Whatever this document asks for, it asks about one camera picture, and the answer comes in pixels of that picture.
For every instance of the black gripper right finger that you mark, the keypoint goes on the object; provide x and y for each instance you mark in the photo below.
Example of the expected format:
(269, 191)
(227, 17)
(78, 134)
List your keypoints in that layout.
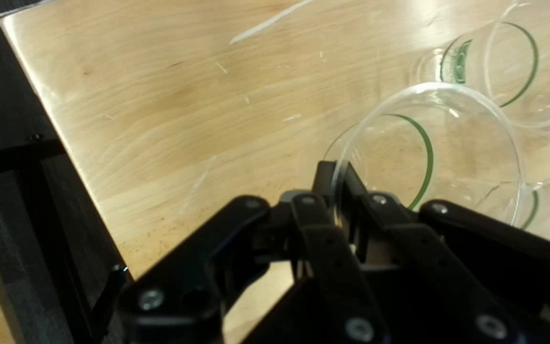
(428, 274)

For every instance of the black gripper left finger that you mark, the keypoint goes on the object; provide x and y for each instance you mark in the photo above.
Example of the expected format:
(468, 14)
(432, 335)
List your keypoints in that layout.
(325, 268)

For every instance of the clear glass bowl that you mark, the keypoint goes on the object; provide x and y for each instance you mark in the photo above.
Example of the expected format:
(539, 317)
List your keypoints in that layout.
(453, 145)

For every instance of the black metal frame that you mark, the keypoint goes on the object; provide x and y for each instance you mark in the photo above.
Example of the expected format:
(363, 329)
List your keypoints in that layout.
(8, 191)

